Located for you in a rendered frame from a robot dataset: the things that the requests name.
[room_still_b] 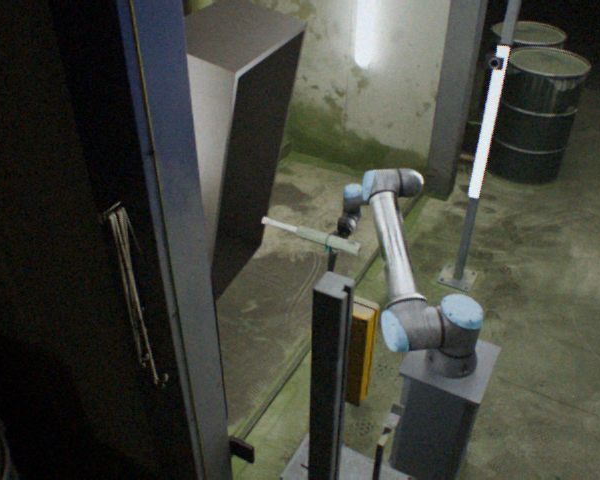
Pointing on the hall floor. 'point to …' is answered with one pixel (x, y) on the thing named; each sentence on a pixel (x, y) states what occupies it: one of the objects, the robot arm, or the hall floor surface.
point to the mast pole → (473, 197)
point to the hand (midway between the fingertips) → (332, 248)
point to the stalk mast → (329, 373)
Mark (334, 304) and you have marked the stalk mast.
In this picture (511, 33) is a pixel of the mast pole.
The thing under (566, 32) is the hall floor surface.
